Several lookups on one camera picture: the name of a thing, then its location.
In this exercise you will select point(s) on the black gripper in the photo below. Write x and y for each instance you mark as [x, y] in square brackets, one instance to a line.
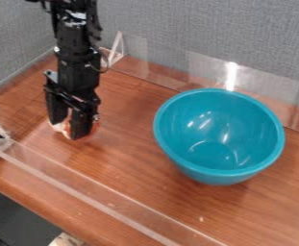
[69, 92]

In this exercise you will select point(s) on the toy mushroom brown cap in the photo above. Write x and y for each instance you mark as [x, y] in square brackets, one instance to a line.
[63, 128]

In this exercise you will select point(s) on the blue plastic bowl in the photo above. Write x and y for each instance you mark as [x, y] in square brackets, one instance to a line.
[220, 136]

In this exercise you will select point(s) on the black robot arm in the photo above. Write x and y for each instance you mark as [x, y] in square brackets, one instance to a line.
[75, 25]

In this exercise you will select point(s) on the clear acrylic back barrier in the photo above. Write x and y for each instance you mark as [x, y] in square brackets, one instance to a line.
[183, 70]

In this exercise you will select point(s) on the clear acrylic barrier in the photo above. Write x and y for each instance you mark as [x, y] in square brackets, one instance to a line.
[183, 70]
[131, 213]

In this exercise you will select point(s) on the clear acrylic front barrier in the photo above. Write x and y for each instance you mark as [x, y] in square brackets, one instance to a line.
[131, 213]

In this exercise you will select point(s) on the clear acrylic corner bracket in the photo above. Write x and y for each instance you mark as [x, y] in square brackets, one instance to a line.
[115, 53]

